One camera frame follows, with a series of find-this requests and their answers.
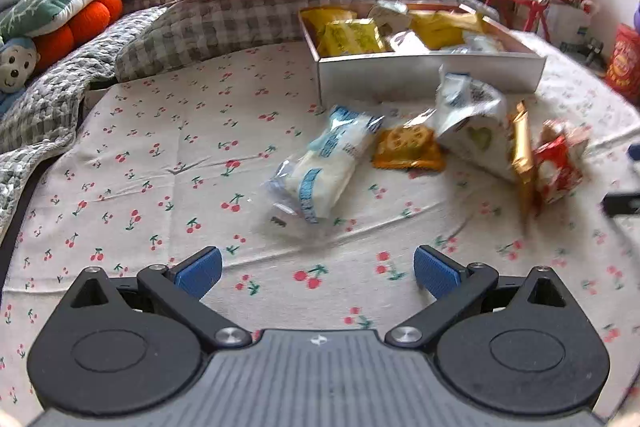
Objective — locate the grey checked pillow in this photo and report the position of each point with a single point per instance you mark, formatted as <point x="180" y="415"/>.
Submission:
<point x="225" y="24"/>

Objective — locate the red and white snack packet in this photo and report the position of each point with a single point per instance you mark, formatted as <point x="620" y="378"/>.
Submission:
<point x="555" y="167"/>

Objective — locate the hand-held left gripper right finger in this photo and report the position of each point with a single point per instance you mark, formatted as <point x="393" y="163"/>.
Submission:
<point x="435" y="269"/>

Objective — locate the blue monkey plush toy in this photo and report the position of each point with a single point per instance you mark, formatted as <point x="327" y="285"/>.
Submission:
<point x="15" y="67"/>

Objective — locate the orange lotus root packet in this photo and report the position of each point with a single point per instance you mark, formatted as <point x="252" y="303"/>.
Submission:
<point x="407" y="149"/>

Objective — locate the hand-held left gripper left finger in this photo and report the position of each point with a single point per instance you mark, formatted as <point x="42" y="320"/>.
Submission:
<point x="200" y="269"/>

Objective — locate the silver snack packet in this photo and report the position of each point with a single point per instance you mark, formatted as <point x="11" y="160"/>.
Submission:
<point x="480" y="43"/>

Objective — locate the white cardboard box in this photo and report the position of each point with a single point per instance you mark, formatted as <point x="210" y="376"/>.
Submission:
<point x="425" y="74"/>

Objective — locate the yellow packet with red label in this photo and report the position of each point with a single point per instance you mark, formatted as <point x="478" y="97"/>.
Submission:
<point x="352" y="38"/>

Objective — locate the yellow snack packet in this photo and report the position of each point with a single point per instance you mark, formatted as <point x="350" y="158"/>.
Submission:
<point x="325" y="18"/>
<point x="442" y="27"/>

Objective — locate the cherry print cloth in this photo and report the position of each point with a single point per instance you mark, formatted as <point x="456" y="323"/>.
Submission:
<point x="150" y="187"/>

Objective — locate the small orange pumpkin pillow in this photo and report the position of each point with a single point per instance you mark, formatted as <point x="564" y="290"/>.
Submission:
<point x="85" y="24"/>

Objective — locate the grey checked blanket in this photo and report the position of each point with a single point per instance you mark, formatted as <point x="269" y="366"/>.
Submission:
<point x="50" y="92"/>

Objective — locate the white and blue bread packet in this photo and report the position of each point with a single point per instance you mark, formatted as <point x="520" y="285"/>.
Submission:
<point x="325" y="167"/>

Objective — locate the gold wafer packet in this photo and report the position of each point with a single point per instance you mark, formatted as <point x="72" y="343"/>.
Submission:
<point x="521" y="157"/>

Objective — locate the large red snack bag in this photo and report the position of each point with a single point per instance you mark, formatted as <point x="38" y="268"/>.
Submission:
<point x="625" y="62"/>

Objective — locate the white packet with blue label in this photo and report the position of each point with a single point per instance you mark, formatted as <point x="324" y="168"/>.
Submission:
<point x="470" y="127"/>

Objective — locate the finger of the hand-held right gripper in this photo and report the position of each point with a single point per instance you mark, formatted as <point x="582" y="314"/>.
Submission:
<point x="635" y="153"/>
<point x="622" y="204"/>

